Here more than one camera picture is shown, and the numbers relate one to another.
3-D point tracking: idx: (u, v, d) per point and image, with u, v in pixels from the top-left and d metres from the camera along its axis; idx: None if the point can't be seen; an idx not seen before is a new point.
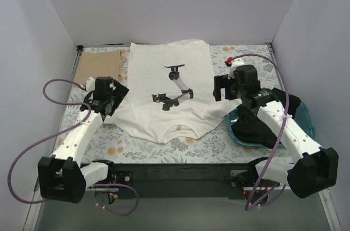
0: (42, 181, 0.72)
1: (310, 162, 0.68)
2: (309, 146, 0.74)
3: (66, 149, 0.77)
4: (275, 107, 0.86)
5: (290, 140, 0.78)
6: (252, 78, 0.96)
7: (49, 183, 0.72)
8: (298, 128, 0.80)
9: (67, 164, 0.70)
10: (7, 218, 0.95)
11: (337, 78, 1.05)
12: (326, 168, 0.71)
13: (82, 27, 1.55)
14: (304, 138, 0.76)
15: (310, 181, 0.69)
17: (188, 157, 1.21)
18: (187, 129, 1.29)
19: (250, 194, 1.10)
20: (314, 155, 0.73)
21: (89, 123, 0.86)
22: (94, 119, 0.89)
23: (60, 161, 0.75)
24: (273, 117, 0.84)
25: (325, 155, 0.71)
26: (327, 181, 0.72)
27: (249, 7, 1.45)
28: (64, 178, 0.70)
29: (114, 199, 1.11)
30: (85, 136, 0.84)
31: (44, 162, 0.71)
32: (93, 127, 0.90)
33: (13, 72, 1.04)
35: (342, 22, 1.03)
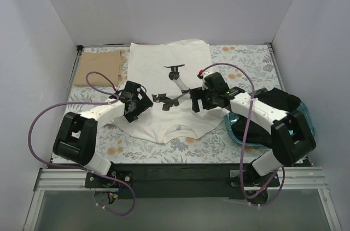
0: (61, 132, 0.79)
1: (281, 125, 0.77)
2: (277, 114, 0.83)
3: (92, 113, 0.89)
4: (243, 97, 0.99)
5: (261, 115, 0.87)
6: (220, 82, 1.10)
7: (65, 136, 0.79)
8: (263, 104, 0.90)
9: (89, 122, 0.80)
10: (6, 218, 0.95)
11: (337, 78, 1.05)
12: (299, 129, 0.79)
13: (82, 28, 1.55)
14: (272, 110, 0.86)
15: (289, 143, 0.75)
17: (188, 156, 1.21)
18: (187, 129, 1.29)
19: (250, 194, 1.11)
20: (285, 121, 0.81)
21: (115, 106, 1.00)
22: (118, 107, 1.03)
23: (81, 120, 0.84)
24: (242, 104, 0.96)
25: (293, 118, 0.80)
26: (304, 141, 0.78)
27: (249, 7, 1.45)
28: (82, 132, 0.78)
29: (114, 199, 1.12)
30: (108, 113, 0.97)
31: (69, 116, 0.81)
32: (115, 112, 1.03)
33: (13, 72, 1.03)
35: (342, 22, 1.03)
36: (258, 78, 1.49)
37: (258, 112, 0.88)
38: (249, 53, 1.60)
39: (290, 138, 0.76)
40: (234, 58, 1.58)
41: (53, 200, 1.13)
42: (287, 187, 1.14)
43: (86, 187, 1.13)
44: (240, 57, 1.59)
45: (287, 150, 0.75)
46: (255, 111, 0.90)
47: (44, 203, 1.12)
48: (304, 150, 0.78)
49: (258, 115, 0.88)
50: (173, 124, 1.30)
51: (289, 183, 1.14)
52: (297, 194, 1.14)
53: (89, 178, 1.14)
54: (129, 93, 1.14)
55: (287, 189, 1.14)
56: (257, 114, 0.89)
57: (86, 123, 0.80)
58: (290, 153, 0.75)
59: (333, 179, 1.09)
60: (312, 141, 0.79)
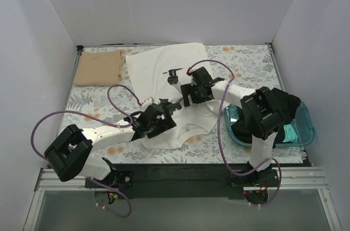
0: (58, 140, 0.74)
1: (248, 98, 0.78)
2: (248, 92, 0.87)
3: (93, 133, 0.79)
4: (222, 82, 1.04)
5: (234, 95, 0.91)
6: (204, 73, 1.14)
7: (58, 147, 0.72)
8: (238, 86, 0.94)
9: (83, 143, 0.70)
10: (7, 219, 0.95)
11: (337, 78, 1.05)
12: (267, 102, 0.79)
13: (82, 28, 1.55)
14: (244, 89, 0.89)
15: (256, 113, 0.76)
17: (187, 156, 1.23)
18: (188, 129, 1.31)
19: (249, 193, 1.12)
20: (255, 96, 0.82)
21: (123, 132, 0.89)
22: (129, 134, 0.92)
23: (82, 136, 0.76)
24: (220, 88, 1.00)
25: (261, 92, 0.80)
26: (274, 113, 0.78)
27: (249, 7, 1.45)
28: (74, 150, 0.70)
29: (114, 199, 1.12)
30: (113, 137, 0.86)
31: (70, 128, 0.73)
32: (123, 137, 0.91)
33: (13, 73, 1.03)
35: (342, 22, 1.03)
36: (258, 78, 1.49)
37: (232, 93, 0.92)
38: (249, 53, 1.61)
39: (257, 109, 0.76)
40: (234, 58, 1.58)
41: (53, 200, 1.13)
42: (287, 187, 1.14)
43: (86, 187, 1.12)
44: (240, 57, 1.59)
45: (255, 119, 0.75)
46: (229, 93, 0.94)
47: (44, 203, 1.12)
48: (275, 122, 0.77)
49: (233, 95, 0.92)
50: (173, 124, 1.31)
51: (289, 183, 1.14)
52: (297, 194, 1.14)
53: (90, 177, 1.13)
54: (147, 119, 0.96)
55: (287, 189, 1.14)
56: (232, 94, 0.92)
57: (80, 143, 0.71)
58: (258, 122, 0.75)
59: (333, 179, 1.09)
60: (281, 113, 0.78)
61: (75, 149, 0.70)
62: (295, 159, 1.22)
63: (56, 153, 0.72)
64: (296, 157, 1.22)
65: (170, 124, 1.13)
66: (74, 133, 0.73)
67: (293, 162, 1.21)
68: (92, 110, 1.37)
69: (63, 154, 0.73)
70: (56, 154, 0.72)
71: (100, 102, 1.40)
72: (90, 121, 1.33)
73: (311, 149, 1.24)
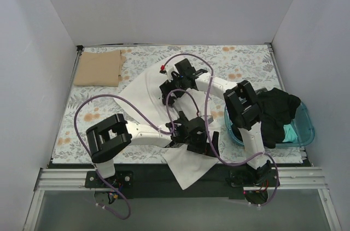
0: (102, 122, 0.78)
1: (231, 92, 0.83)
2: (229, 86, 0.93)
3: (134, 129, 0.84)
4: (205, 75, 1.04)
5: (217, 89, 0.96)
6: (187, 65, 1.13)
7: (101, 129, 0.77)
8: (220, 79, 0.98)
9: (124, 137, 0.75)
10: (7, 219, 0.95)
11: (337, 78, 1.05)
12: (248, 95, 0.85)
13: (82, 28, 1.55)
14: (226, 83, 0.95)
15: (238, 107, 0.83)
17: (187, 154, 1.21)
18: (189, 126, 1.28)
19: (249, 194, 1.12)
20: (237, 90, 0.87)
21: (162, 137, 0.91)
22: (165, 141, 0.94)
23: (122, 126, 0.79)
24: (204, 81, 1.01)
25: (243, 86, 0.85)
26: (254, 106, 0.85)
27: (249, 7, 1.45)
28: (114, 140, 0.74)
29: (114, 199, 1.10)
30: (150, 138, 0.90)
31: (118, 116, 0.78)
32: (159, 142, 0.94)
33: (13, 72, 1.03)
35: (342, 22, 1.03)
36: (258, 78, 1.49)
37: (216, 86, 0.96)
38: (249, 53, 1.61)
39: (239, 103, 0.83)
40: (234, 58, 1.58)
41: (53, 200, 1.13)
42: (287, 187, 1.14)
43: (86, 187, 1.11)
44: (240, 57, 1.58)
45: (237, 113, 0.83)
46: (213, 86, 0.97)
47: (44, 203, 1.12)
48: (255, 113, 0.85)
49: (216, 89, 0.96)
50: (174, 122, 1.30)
51: (289, 183, 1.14)
52: (297, 194, 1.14)
53: (89, 178, 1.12)
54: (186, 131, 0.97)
55: (287, 189, 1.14)
56: (216, 88, 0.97)
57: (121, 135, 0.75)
58: (240, 115, 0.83)
59: (333, 179, 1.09)
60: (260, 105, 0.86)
61: (115, 137, 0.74)
62: (295, 159, 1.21)
63: (98, 134, 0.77)
64: (296, 157, 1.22)
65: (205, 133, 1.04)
66: (117, 123, 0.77)
67: (293, 162, 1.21)
68: (92, 110, 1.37)
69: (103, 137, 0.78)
70: (97, 136, 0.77)
71: (100, 102, 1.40)
72: (90, 120, 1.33)
73: (311, 149, 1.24)
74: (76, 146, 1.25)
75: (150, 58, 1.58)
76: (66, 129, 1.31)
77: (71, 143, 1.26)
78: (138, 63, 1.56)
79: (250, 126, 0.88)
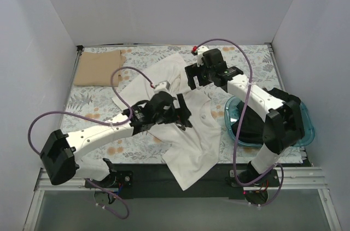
0: (46, 145, 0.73)
1: (274, 112, 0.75)
2: (273, 103, 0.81)
3: (80, 138, 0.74)
4: (240, 79, 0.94)
5: (257, 102, 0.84)
6: (219, 60, 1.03)
7: (47, 152, 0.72)
8: (262, 91, 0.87)
9: (66, 153, 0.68)
10: (7, 219, 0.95)
11: (337, 78, 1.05)
12: (292, 118, 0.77)
13: (82, 27, 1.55)
14: (268, 98, 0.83)
15: (280, 131, 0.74)
17: (187, 155, 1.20)
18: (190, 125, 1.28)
19: (249, 194, 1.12)
20: (280, 110, 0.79)
21: (117, 130, 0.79)
22: (126, 131, 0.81)
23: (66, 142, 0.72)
24: (240, 86, 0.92)
25: (288, 107, 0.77)
26: (295, 131, 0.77)
27: (249, 7, 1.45)
28: (58, 161, 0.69)
29: (114, 199, 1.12)
30: (105, 138, 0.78)
31: (55, 134, 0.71)
32: (120, 134, 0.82)
33: (13, 72, 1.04)
35: (342, 22, 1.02)
36: (258, 78, 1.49)
37: (255, 99, 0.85)
38: (249, 53, 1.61)
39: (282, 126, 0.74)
40: (234, 58, 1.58)
41: (53, 200, 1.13)
42: (286, 187, 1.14)
43: (86, 187, 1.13)
44: (240, 57, 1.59)
45: (277, 137, 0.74)
46: (251, 97, 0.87)
47: (44, 203, 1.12)
48: (293, 140, 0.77)
49: (255, 102, 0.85)
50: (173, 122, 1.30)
51: (289, 183, 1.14)
52: (297, 194, 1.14)
53: None
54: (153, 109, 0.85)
55: (286, 189, 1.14)
56: (255, 100, 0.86)
57: (64, 152, 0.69)
58: (279, 140, 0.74)
59: (333, 179, 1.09)
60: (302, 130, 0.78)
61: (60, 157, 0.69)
62: (295, 159, 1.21)
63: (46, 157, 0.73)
64: (296, 157, 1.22)
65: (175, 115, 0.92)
66: (57, 141, 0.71)
67: (293, 162, 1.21)
68: (92, 110, 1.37)
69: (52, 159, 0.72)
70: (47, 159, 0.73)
71: (100, 102, 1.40)
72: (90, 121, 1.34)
73: (311, 149, 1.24)
74: None
75: (150, 58, 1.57)
76: (65, 129, 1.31)
77: None
78: (138, 63, 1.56)
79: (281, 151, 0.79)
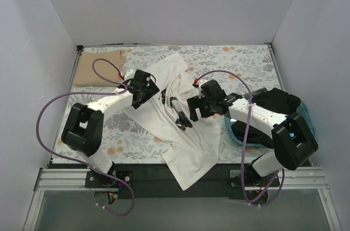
0: (69, 122, 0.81)
1: (280, 129, 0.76)
2: (275, 118, 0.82)
3: (99, 105, 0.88)
4: (240, 103, 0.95)
5: (260, 120, 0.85)
6: (217, 88, 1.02)
7: (73, 125, 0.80)
8: (262, 109, 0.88)
9: (96, 113, 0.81)
10: (7, 219, 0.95)
11: (337, 78, 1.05)
12: (299, 131, 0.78)
13: (82, 27, 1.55)
14: (270, 114, 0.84)
15: (290, 147, 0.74)
17: (187, 154, 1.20)
18: (190, 125, 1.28)
19: (249, 194, 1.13)
20: (286, 124, 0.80)
21: (123, 97, 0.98)
22: (127, 98, 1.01)
23: (89, 111, 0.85)
24: (241, 110, 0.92)
25: (293, 120, 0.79)
26: (306, 143, 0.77)
27: (249, 7, 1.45)
28: (89, 123, 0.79)
29: (114, 199, 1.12)
30: (116, 104, 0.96)
31: (76, 107, 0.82)
32: (123, 102, 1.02)
33: (13, 72, 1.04)
35: (342, 22, 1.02)
36: (258, 78, 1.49)
37: (257, 117, 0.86)
38: (249, 53, 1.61)
39: (292, 142, 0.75)
40: (234, 58, 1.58)
41: (53, 200, 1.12)
42: (286, 187, 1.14)
43: (86, 187, 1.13)
44: (240, 57, 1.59)
45: (289, 153, 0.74)
46: (253, 116, 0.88)
47: (44, 203, 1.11)
48: (307, 153, 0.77)
49: (258, 120, 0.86)
50: (173, 121, 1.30)
51: (289, 183, 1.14)
52: (297, 194, 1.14)
53: (89, 177, 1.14)
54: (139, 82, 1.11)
55: (286, 189, 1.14)
56: (257, 119, 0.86)
57: (92, 115, 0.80)
58: (292, 156, 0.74)
59: (333, 179, 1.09)
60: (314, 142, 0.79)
61: (89, 121, 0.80)
62: None
63: (72, 131, 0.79)
64: None
65: (155, 89, 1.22)
66: (81, 111, 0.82)
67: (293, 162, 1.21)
68: None
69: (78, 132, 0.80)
70: (73, 132, 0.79)
71: None
72: None
73: None
74: None
75: (150, 58, 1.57)
76: None
77: None
78: (138, 63, 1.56)
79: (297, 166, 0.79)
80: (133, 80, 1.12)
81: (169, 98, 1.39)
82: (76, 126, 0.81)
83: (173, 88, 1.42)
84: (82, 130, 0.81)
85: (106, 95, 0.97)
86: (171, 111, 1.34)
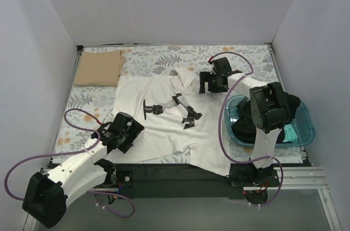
0: (28, 193, 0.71)
1: (257, 89, 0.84)
2: (260, 83, 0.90)
3: (61, 172, 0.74)
4: (238, 74, 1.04)
5: (246, 86, 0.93)
6: (225, 64, 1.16)
7: (33, 199, 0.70)
8: (252, 78, 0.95)
9: (54, 189, 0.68)
10: (6, 219, 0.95)
11: (337, 78, 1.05)
12: (276, 98, 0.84)
13: (82, 28, 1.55)
14: (257, 82, 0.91)
15: (262, 104, 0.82)
17: (196, 152, 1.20)
18: (199, 116, 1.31)
19: (249, 194, 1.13)
20: (266, 90, 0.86)
21: (93, 154, 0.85)
22: (100, 151, 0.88)
23: (50, 181, 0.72)
24: (235, 78, 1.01)
25: (272, 87, 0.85)
26: (280, 108, 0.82)
27: (249, 8, 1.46)
28: (48, 201, 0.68)
29: (114, 199, 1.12)
30: (85, 164, 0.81)
31: (35, 178, 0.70)
32: (97, 156, 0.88)
33: (13, 72, 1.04)
35: (342, 22, 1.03)
36: (258, 78, 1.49)
37: (245, 83, 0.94)
38: (249, 53, 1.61)
39: (264, 101, 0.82)
40: (234, 58, 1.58)
41: None
42: (287, 187, 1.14)
43: None
44: (240, 57, 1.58)
45: (260, 110, 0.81)
46: (242, 83, 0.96)
47: None
48: (280, 117, 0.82)
49: (245, 86, 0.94)
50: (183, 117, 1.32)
51: (289, 184, 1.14)
52: (297, 194, 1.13)
53: None
54: (118, 127, 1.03)
55: (286, 189, 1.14)
56: (244, 86, 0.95)
57: (51, 189, 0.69)
58: (262, 112, 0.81)
59: (333, 180, 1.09)
60: (289, 113, 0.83)
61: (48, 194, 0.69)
62: (295, 159, 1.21)
63: (33, 204, 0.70)
64: (296, 157, 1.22)
65: (138, 127, 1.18)
66: (40, 182, 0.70)
67: (293, 162, 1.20)
68: (93, 110, 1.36)
69: (39, 203, 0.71)
70: (35, 205, 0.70)
71: (100, 102, 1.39)
72: (90, 121, 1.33)
73: (311, 149, 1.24)
74: (76, 146, 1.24)
75: (150, 58, 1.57)
76: (65, 129, 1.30)
77: (71, 143, 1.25)
78: (138, 63, 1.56)
79: (269, 129, 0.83)
80: (112, 123, 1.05)
81: (172, 96, 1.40)
82: (38, 195, 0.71)
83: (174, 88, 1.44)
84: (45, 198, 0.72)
85: (74, 153, 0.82)
86: (180, 107, 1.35)
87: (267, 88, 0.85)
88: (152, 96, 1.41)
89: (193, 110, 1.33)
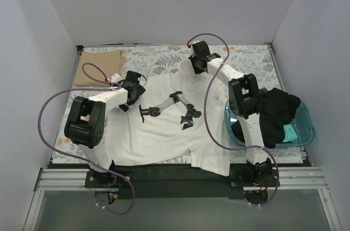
0: (71, 114, 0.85)
1: (235, 81, 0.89)
2: (236, 75, 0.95)
3: (99, 97, 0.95)
4: (216, 61, 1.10)
5: (225, 76, 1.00)
6: (203, 47, 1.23)
7: (75, 118, 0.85)
8: (231, 67, 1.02)
9: (99, 104, 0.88)
10: (6, 218, 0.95)
11: (337, 77, 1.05)
12: (251, 88, 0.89)
13: (82, 27, 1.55)
14: (234, 72, 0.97)
15: (238, 95, 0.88)
17: (194, 152, 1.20)
18: (198, 114, 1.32)
19: (249, 193, 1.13)
20: (241, 81, 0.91)
21: (119, 93, 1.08)
22: (123, 93, 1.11)
23: (90, 104, 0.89)
24: (215, 66, 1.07)
25: (248, 78, 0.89)
26: (253, 98, 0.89)
27: (249, 9, 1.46)
28: (92, 117, 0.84)
29: (114, 199, 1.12)
30: (113, 99, 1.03)
31: (78, 100, 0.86)
32: (121, 97, 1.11)
33: (13, 72, 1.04)
35: (342, 22, 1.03)
36: (258, 78, 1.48)
37: (224, 72, 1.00)
38: (248, 53, 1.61)
39: (241, 93, 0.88)
40: (234, 58, 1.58)
41: (53, 200, 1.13)
42: (286, 187, 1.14)
43: (86, 187, 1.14)
44: (240, 57, 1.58)
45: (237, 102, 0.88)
46: (222, 72, 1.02)
47: (44, 203, 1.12)
48: (254, 104, 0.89)
49: (224, 76, 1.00)
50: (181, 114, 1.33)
51: (289, 183, 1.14)
52: (297, 194, 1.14)
53: (89, 178, 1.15)
54: (131, 82, 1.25)
55: (286, 189, 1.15)
56: (223, 75, 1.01)
57: (94, 107, 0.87)
58: (238, 103, 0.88)
59: (333, 180, 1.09)
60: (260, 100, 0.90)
61: (92, 113, 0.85)
62: (295, 159, 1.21)
63: (75, 125, 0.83)
64: (296, 157, 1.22)
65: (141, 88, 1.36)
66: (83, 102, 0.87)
67: (293, 162, 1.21)
68: None
69: (82, 123, 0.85)
70: (76, 125, 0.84)
71: None
72: None
73: (311, 149, 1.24)
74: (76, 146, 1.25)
75: (150, 58, 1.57)
76: None
77: (70, 143, 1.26)
78: (138, 63, 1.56)
79: (248, 116, 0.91)
80: (125, 80, 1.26)
81: (171, 94, 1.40)
82: (78, 119, 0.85)
83: (173, 87, 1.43)
84: (83, 122, 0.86)
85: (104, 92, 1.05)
86: (180, 105, 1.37)
87: (243, 79, 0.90)
88: (152, 95, 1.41)
89: (193, 108, 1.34)
